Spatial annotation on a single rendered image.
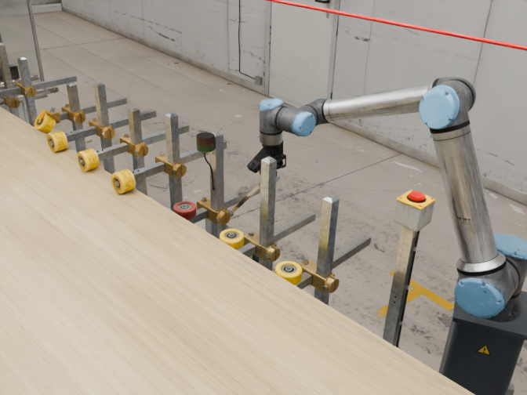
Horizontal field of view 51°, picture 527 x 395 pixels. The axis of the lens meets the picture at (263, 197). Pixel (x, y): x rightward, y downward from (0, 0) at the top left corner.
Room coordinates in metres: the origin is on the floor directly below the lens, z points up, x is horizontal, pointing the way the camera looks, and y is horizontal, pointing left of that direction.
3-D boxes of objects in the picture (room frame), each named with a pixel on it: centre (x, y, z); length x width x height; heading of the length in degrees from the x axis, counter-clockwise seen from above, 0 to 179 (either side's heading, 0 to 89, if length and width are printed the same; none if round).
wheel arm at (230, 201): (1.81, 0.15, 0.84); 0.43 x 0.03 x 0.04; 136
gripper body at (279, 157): (1.99, -0.03, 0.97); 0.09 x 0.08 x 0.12; 135
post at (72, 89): (2.42, 0.89, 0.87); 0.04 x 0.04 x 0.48; 46
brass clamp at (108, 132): (2.27, 0.72, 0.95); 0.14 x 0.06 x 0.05; 46
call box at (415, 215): (1.20, -0.38, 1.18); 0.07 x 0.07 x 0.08; 46
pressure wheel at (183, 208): (1.67, 0.28, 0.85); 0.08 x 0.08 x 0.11
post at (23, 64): (2.77, 1.25, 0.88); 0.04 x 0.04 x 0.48; 46
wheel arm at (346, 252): (1.47, -0.22, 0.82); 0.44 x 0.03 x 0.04; 136
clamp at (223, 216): (1.74, 0.18, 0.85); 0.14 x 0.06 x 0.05; 46
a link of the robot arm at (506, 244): (1.55, -0.83, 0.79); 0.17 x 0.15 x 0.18; 142
